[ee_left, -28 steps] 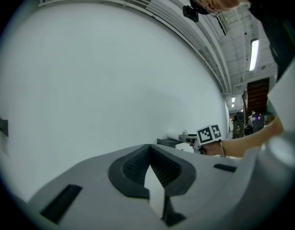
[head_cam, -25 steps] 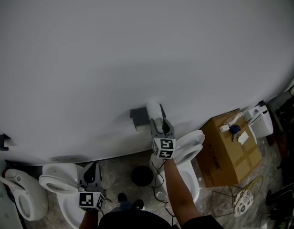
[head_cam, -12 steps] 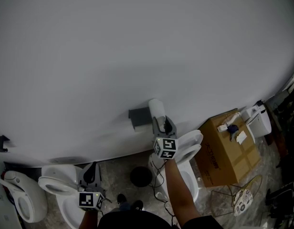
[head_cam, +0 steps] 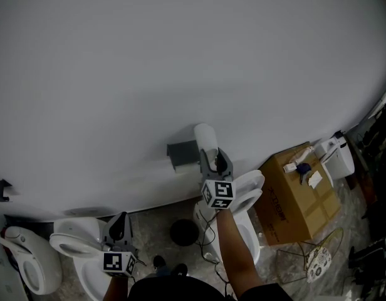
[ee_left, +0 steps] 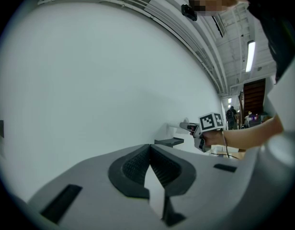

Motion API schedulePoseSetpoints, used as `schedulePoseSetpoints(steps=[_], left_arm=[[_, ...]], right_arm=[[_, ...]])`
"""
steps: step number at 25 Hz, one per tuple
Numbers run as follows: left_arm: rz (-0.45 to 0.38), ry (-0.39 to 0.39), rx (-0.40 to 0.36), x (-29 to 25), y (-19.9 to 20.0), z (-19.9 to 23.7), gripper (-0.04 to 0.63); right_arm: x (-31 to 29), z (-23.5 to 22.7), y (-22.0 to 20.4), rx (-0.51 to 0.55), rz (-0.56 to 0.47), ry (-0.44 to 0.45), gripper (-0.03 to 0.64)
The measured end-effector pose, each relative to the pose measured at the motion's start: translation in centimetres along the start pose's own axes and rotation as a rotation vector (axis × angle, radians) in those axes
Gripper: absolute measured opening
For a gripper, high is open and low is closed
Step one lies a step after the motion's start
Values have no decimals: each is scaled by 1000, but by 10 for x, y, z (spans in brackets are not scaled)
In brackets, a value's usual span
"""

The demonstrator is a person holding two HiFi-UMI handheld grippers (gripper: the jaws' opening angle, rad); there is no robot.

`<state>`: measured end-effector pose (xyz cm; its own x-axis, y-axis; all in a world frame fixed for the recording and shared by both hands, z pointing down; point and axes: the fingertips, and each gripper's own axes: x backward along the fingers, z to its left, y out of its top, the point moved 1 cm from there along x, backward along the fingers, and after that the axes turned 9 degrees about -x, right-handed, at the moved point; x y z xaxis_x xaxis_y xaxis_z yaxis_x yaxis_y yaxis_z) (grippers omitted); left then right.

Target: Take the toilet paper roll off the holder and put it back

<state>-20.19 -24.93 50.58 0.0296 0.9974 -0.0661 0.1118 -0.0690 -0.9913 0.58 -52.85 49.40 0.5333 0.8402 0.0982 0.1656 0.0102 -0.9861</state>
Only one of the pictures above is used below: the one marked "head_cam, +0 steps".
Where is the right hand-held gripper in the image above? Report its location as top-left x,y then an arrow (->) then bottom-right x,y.
199,147 -> 237,211

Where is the dark grey toilet paper holder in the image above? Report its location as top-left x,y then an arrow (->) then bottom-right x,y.
166,139 -> 202,174

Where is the yellow wire frame stand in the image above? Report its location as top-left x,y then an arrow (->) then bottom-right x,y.
275,226 -> 345,285

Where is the white cylindrical tube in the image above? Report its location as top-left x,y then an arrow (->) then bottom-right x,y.
288,145 -> 316,166

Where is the person's right forearm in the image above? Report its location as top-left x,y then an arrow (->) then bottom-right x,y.
216,208 -> 266,300

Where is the black cable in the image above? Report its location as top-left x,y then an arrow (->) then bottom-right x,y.
195,210 -> 232,295

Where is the white toilet paper roll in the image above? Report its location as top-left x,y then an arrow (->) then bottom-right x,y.
193,123 -> 219,160

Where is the person's black shoe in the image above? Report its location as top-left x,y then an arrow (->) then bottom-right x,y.
152,255 -> 167,272
172,262 -> 189,277

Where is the white toilet with round button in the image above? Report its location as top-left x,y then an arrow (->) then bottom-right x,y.
0,226 -> 63,296

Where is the person's left forearm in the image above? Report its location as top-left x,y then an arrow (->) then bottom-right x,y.
102,273 -> 132,301

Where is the dark grey wall bracket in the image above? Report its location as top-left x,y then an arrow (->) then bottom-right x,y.
0,178 -> 13,203

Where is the white toilet with open seat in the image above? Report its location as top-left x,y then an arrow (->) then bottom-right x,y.
49,216 -> 119,301

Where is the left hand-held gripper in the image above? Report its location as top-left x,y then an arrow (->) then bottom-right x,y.
100,211 -> 139,277

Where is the dark equipment clutter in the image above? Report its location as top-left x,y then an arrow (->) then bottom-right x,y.
345,98 -> 386,301

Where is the white folded paper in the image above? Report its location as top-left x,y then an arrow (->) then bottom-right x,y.
306,171 -> 324,188

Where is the white toilet with black fitting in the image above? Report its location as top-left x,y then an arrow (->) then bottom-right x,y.
314,135 -> 356,182

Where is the black round bin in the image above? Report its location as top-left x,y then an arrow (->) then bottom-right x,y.
169,218 -> 201,248

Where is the white toilet with raised lid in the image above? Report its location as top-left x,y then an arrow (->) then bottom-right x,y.
194,169 -> 264,267

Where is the patterned round cushion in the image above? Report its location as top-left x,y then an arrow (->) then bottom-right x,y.
305,246 -> 333,284

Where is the person's black shirt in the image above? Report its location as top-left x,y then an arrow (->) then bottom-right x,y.
127,275 -> 295,301

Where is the brown cardboard box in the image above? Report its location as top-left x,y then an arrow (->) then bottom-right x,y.
253,141 -> 343,247

